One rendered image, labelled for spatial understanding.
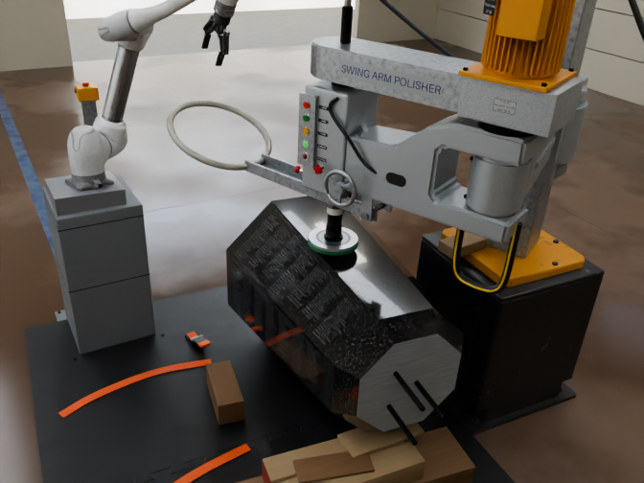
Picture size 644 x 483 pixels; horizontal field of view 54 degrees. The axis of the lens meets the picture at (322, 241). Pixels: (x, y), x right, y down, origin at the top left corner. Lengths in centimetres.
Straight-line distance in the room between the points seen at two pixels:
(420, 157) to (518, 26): 57
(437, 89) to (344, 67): 37
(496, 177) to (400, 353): 72
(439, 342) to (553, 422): 107
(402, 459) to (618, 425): 122
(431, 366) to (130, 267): 163
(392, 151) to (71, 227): 160
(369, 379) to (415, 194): 69
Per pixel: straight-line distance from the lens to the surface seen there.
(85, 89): 413
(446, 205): 226
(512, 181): 216
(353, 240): 271
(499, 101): 204
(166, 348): 351
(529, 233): 291
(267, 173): 275
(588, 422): 342
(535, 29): 193
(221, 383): 308
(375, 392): 243
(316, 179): 252
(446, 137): 217
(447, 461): 284
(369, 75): 226
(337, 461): 261
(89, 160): 321
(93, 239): 323
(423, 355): 243
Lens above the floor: 218
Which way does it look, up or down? 29 degrees down
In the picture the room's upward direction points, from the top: 3 degrees clockwise
